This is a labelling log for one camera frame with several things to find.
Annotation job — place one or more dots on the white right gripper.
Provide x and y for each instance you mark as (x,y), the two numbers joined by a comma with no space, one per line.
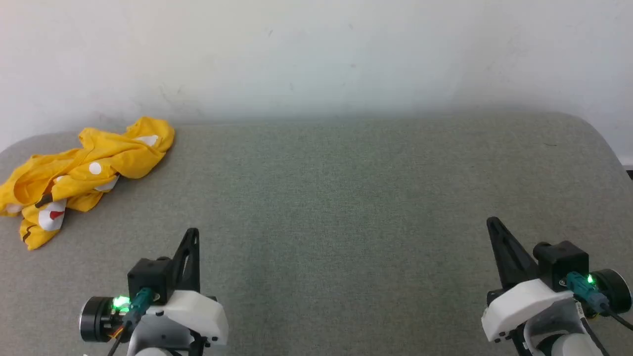
(524,304)

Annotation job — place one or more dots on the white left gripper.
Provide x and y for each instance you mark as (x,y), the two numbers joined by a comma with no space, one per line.
(198,311)

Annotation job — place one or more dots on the yellow tiger print shirt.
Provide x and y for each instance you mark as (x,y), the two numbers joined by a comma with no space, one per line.
(123,155)

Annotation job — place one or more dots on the grey fabric sofa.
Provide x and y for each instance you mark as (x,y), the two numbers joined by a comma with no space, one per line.
(346,207)

